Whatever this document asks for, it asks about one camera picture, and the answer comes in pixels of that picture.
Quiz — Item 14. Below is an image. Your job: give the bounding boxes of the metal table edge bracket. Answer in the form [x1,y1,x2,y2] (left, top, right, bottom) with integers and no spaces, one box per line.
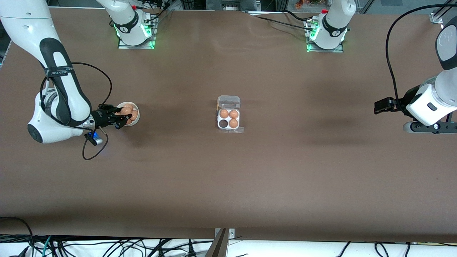
[214,228,235,240]

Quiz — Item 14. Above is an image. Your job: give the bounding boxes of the black right base cable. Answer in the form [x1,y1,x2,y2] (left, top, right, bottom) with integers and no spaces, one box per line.
[141,0,174,22]

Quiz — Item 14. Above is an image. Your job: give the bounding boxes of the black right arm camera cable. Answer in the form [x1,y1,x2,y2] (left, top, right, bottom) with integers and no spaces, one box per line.
[40,62,113,161]

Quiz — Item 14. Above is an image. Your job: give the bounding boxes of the aluminium frame profile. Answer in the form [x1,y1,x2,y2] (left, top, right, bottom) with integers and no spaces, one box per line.
[430,0,457,25]

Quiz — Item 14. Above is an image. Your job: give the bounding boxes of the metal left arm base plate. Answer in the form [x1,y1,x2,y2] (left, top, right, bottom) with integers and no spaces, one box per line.
[306,19,344,53]

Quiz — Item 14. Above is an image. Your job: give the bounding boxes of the aluminium table frame rail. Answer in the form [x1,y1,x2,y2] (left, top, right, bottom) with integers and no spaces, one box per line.
[0,34,15,68]

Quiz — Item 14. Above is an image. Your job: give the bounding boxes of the white round bowl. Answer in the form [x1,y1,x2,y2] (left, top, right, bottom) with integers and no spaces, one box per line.
[116,102,140,127]

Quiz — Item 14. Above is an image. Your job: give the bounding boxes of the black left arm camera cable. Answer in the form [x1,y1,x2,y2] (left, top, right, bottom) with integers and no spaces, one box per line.
[385,3,457,102]

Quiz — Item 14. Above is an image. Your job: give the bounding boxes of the large black looped cable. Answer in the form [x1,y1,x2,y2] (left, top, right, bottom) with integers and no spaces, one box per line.
[0,216,36,257]

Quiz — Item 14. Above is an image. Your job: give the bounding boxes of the black strap on right arm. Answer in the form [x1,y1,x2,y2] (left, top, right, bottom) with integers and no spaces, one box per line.
[45,65,76,77]

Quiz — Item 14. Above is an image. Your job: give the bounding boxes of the tangled black floor cables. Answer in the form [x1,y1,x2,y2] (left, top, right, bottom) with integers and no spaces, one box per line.
[0,234,215,257]

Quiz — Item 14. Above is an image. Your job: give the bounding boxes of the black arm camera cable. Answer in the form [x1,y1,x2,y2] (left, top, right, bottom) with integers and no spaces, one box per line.
[385,3,457,102]
[40,62,113,161]

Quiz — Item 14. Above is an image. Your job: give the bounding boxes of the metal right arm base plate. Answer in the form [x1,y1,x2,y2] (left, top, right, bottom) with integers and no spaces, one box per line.
[118,14,156,50]

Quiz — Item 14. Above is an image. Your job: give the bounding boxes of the teal cable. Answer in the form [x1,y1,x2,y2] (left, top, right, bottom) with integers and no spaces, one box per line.
[41,235,54,257]

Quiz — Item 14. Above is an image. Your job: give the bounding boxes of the clear plastic egg carton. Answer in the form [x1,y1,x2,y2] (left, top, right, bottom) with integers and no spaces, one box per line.
[217,95,244,134]

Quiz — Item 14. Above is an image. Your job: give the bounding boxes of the dark camera stand pole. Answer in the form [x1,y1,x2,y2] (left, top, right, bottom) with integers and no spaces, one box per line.
[205,228,229,257]

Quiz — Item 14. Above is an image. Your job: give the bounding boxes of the long black left base cable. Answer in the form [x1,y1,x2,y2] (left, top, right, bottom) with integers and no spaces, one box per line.
[250,12,316,31]

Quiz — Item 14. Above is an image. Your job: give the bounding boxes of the curved black left base cable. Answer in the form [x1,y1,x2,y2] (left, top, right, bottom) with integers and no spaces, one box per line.
[283,10,315,22]

